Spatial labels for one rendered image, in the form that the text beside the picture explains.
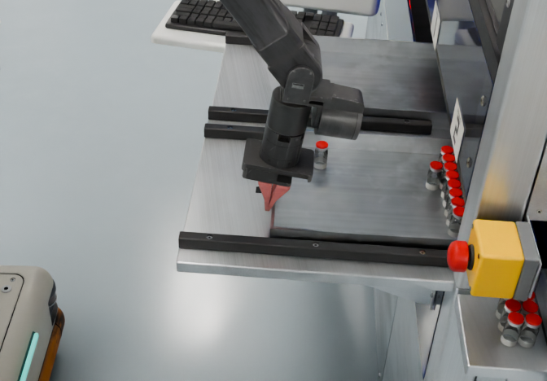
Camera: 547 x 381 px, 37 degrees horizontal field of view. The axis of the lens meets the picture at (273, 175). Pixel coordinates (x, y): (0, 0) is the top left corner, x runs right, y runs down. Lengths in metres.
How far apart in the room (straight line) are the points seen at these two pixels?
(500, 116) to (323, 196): 0.39
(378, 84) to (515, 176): 0.59
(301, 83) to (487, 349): 0.42
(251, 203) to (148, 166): 1.56
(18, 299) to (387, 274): 1.08
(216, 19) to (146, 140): 1.10
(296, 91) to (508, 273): 0.35
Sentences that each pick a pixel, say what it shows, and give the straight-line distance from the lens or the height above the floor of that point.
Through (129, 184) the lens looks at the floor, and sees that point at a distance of 2.75.
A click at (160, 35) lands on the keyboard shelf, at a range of 1.91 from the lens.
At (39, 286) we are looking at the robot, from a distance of 2.05.
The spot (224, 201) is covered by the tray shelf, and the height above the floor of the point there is 0.88.
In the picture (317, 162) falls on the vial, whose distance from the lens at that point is 1.35.
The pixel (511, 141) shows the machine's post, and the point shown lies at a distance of 1.03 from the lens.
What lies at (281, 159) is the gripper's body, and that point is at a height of 1.02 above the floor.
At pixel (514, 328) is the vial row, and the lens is 1.11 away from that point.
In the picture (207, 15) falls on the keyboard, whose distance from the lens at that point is 1.94.
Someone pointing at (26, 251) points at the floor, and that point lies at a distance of 2.56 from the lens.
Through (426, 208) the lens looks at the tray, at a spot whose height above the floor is 0.88.
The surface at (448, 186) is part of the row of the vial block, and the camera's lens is 1.29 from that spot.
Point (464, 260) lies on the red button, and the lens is 1.05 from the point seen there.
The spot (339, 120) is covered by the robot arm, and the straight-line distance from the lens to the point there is 1.11.
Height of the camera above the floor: 1.70
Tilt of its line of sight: 38 degrees down
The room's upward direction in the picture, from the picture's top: 3 degrees clockwise
